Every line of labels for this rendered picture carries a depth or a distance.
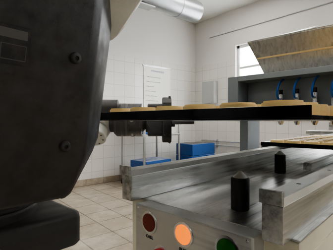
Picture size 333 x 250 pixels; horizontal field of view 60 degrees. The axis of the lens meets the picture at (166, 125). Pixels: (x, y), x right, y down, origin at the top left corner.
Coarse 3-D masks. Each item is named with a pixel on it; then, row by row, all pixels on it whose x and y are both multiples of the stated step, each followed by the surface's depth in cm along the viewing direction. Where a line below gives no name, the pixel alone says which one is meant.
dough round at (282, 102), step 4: (272, 100) 34; (276, 100) 34; (280, 100) 33; (284, 100) 33; (288, 100) 33; (292, 100) 33; (296, 100) 33; (300, 100) 33; (264, 104) 35; (268, 104) 34; (272, 104) 34; (276, 104) 33; (280, 104) 33; (284, 104) 33; (288, 104) 33; (292, 104) 33; (296, 104) 33; (300, 104) 33; (304, 104) 34
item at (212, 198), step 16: (256, 176) 80; (272, 176) 80; (288, 176) 80; (176, 192) 62; (192, 192) 62; (208, 192) 62; (224, 192) 62; (240, 192) 49; (256, 192) 62; (192, 208) 51; (208, 208) 51; (224, 208) 51; (240, 208) 49; (256, 208) 51; (240, 224) 43; (256, 224) 43; (320, 224) 43; (304, 240) 39; (320, 240) 44
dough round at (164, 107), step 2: (158, 106) 47; (160, 106) 46; (162, 106) 46; (164, 106) 46; (166, 106) 46; (168, 106) 46; (170, 106) 46; (172, 106) 46; (174, 106) 46; (176, 106) 46; (178, 106) 46; (180, 106) 46; (182, 106) 47; (156, 108) 47; (158, 108) 46; (160, 108) 46; (162, 108) 46; (164, 108) 46; (166, 108) 45; (168, 108) 45; (170, 108) 45; (172, 108) 45; (174, 108) 45; (176, 108) 46; (178, 108) 46; (180, 108) 46; (182, 108) 46; (156, 110) 47; (158, 110) 46
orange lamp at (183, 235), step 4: (176, 228) 47; (180, 228) 46; (184, 228) 46; (176, 232) 47; (180, 232) 46; (184, 232) 46; (188, 232) 45; (176, 236) 47; (180, 236) 46; (184, 236) 46; (188, 236) 45; (180, 240) 46; (184, 240) 46; (188, 240) 45; (184, 244) 46
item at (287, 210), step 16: (304, 176) 49; (320, 176) 49; (272, 192) 36; (288, 192) 38; (304, 192) 41; (320, 192) 46; (272, 208) 36; (288, 208) 37; (304, 208) 41; (320, 208) 47; (272, 224) 36; (288, 224) 37; (304, 224) 41; (272, 240) 36; (288, 240) 37
